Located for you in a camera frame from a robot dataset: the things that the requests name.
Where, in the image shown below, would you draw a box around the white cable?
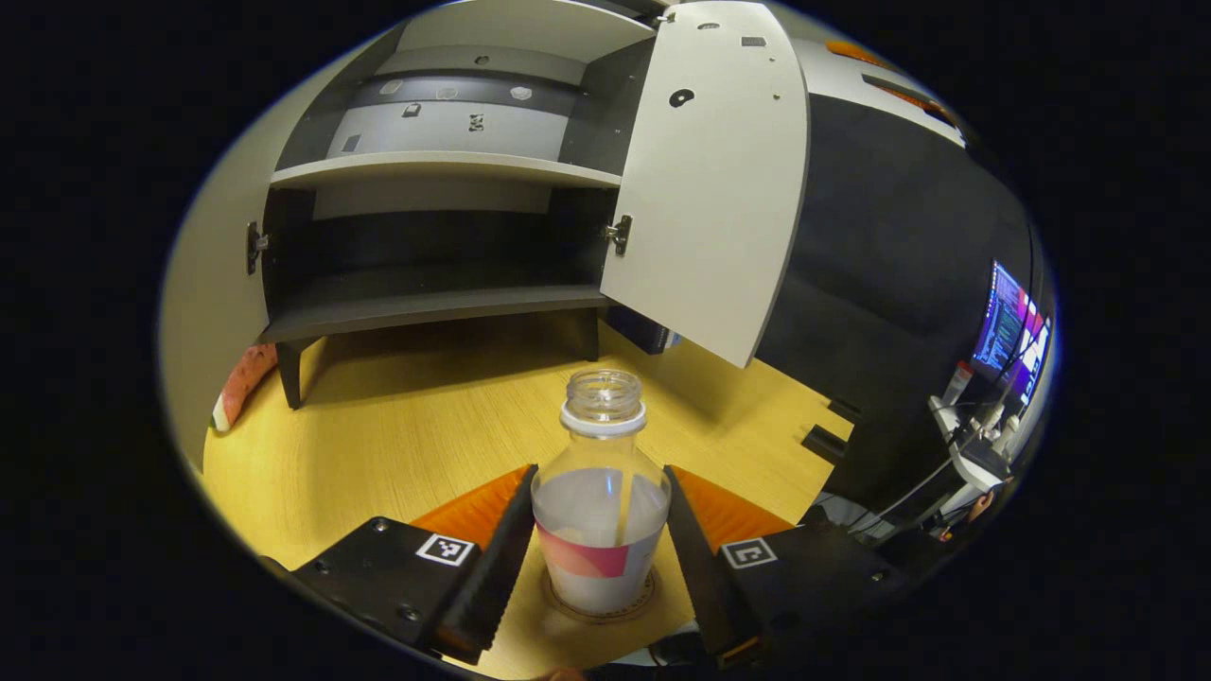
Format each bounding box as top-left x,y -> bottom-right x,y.
851,454 -> 958,540

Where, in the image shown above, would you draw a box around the clear bottle with pink label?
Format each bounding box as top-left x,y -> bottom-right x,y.
530,369 -> 673,618

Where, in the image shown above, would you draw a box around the grey and white cabinet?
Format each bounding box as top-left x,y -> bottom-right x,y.
255,0 -> 663,412

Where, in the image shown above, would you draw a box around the round coaster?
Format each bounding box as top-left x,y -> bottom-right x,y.
541,566 -> 663,626

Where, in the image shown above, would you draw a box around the pink soft object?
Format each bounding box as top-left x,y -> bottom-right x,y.
212,342 -> 281,435

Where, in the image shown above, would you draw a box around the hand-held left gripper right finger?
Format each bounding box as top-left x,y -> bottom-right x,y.
662,463 -> 933,668

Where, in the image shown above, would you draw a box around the white power strip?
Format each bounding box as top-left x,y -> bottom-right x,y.
927,395 -> 1011,493

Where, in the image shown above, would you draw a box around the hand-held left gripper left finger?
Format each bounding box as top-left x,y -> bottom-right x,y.
260,463 -> 540,665

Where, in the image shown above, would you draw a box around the white cabinet door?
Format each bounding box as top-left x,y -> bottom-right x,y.
159,19 -> 408,474
599,0 -> 813,370

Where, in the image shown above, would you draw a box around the computer monitor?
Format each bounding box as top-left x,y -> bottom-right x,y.
972,259 -> 1054,410

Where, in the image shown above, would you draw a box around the dark box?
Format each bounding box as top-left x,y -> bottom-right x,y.
605,305 -> 680,357

